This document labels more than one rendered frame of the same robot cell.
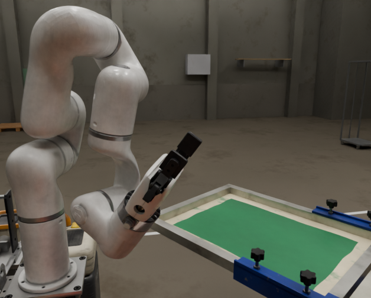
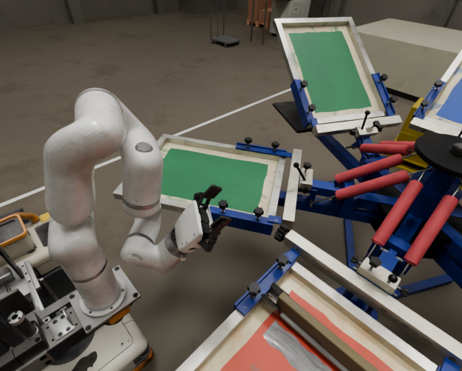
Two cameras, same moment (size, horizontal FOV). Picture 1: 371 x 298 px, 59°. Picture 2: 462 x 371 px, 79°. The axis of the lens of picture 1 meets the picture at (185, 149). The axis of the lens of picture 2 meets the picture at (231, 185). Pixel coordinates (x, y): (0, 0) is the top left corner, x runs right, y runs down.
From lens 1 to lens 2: 0.42 m
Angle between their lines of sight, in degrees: 39
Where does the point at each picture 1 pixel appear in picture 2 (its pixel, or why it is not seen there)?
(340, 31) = not seen: outside the picture
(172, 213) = not seen: hidden behind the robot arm
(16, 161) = (66, 251)
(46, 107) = (83, 202)
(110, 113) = (149, 191)
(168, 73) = not seen: outside the picture
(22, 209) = (79, 275)
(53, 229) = (107, 273)
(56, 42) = (91, 157)
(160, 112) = (11, 18)
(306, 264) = (246, 193)
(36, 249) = (99, 291)
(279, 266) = (231, 201)
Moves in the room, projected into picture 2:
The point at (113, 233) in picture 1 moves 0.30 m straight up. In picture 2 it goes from (167, 263) to (148, 171)
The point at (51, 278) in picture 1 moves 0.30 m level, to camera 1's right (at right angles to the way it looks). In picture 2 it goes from (113, 299) to (208, 255)
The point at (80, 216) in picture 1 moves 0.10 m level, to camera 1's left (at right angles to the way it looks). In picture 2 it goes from (135, 261) to (93, 280)
